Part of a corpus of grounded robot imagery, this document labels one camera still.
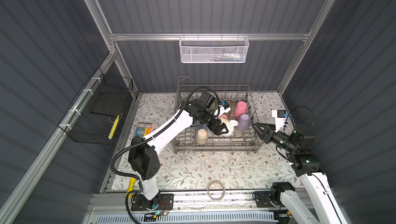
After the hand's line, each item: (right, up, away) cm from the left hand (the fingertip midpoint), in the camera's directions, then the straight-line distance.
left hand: (222, 124), depth 78 cm
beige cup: (-10, -7, +3) cm, 13 cm away
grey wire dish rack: (+17, -13, +16) cm, 27 cm away
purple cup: (+14, +1, +11) cm, 18 cm away
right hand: (+14, 0, -10) cm, 17 cm away
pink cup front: (+14, +8, +17) cm, 23 cm away
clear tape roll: (0, -35, -2) cm, 35 cm away
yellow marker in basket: (-50, 0, -9) cm, 51 cm away
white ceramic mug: (+4, 0, -4) cm, 5 cm away
